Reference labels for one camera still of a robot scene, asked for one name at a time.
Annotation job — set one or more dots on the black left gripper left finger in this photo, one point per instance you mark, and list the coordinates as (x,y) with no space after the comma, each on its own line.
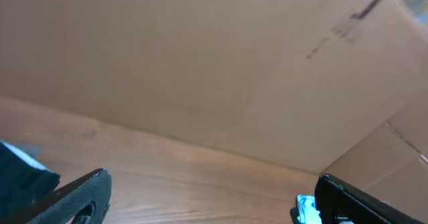
(84,200)

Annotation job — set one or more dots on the black shorts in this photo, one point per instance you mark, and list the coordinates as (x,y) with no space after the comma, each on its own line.
(24,180)

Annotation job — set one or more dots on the light blue shirt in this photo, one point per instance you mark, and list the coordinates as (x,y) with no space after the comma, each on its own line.
(307,212)

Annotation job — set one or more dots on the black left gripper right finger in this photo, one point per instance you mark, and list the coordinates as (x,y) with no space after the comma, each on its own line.
(337,201)

